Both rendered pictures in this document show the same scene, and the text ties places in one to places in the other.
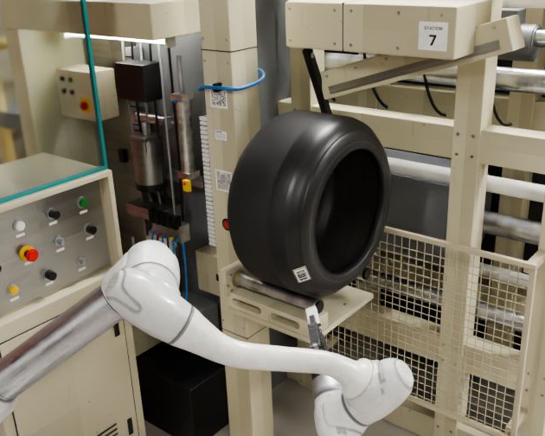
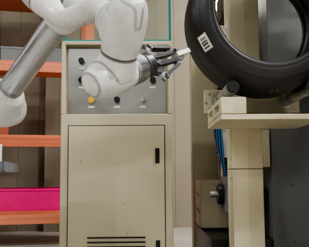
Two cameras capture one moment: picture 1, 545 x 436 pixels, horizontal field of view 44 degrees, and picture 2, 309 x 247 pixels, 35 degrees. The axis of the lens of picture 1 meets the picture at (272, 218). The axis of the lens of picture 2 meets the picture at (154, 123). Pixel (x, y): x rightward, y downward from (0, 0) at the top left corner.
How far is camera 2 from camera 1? 1.93 m
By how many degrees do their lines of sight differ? 56
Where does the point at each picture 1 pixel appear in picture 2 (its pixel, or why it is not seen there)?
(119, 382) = (153, 203)
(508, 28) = not seen: outside the picture
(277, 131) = not seen: outside the picture
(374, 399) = (102, 17)
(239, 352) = (58, 10)
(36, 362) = (15, 63)
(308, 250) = (207, 17)
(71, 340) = (28, 46)
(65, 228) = not seen: hidden behind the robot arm
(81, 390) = (120, 190)
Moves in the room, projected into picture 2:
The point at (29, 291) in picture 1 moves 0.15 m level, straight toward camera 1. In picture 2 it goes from (102, 107) to (85, 103)
